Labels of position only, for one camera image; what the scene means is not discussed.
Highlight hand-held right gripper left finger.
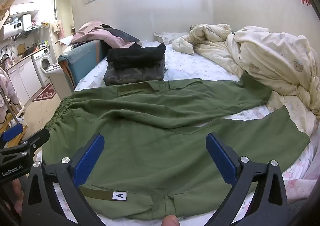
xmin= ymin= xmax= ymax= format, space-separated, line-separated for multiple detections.
xmin=21 ymin=134 xmax=105 ymax=226

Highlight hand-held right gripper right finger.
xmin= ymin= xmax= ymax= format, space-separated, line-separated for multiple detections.
xmin=205 ymin=133 xmax=289 ymax=226

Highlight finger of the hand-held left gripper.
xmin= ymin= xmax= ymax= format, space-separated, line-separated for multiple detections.
xmin=0 ymin=123 xmax=24 ymax=149
xmin=22 ymin=128 xmax=50 ymax=152

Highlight green pants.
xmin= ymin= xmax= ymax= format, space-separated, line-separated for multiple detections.
xmin=41 ymin=78 xmax=310 ymax=218

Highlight camouflage folded pants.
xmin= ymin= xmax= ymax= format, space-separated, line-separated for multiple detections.
xmin=103 ymin=56 xmax=167 ymax=86

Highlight black folded pants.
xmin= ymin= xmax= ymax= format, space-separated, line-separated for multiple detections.
xmin=107 ymin=43 xmax=167 ymax=70

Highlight person's left hand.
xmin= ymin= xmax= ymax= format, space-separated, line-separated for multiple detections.
xmin=11 ymin=180 xmax=25 ymax=214

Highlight person's right hand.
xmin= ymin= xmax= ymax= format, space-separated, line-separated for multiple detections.
xmin=162 ymin=215 xmax=180 ymax=226

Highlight red patterned rug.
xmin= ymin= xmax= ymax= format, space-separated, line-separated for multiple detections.
xmin=32 ymin=83 xmax=57 ymax=102

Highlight pink quilted garment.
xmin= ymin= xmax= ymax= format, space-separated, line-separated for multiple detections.
xmin=0 ymin=67 xmax=13 ymax=121

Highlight white kitchen cabinet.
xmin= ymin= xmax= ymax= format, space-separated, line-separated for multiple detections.
xmin=6 ymin=54 xmax=42 ymax=106

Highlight rice cooker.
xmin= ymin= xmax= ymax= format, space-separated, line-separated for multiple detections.
xmin=1 ymin=53 xmax=13 ymax=67

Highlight white washing machine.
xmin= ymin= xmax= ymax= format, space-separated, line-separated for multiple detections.
xmin=32 ymin=47 xmax=57 ymax=89

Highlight floral bed sheet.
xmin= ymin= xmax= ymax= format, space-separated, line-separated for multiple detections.
xmin=37 ymin=41 xmax=320 ymax=226

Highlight white water heater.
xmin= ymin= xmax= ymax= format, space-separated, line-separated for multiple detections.
xmin=0 ymin=14 xmax=33 ymax=41

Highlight range hood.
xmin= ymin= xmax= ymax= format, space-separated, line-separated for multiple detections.
xmin=24 ymin=24 xmax=42 ymax=33

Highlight pink hanging towel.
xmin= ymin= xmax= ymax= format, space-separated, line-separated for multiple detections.
xmin=51 ymin=19 xmax=65 ymax=38

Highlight cream bear-print quilt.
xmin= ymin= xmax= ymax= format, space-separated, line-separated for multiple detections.
xmin=172 ymin=24 xmax=320 ymax=136

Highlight pink clothing pile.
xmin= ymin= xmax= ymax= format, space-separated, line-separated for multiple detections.
xmin=70 ymin=21 xmax=143 ymax=48

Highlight dark grey cloth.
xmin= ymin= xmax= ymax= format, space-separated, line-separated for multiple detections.
xmin=101 ymin=25 xmax=141 ymax=42

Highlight floral pillow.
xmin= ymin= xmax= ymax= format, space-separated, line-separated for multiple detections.
xmin=153 ymin=32 xmax=190 ymax=43

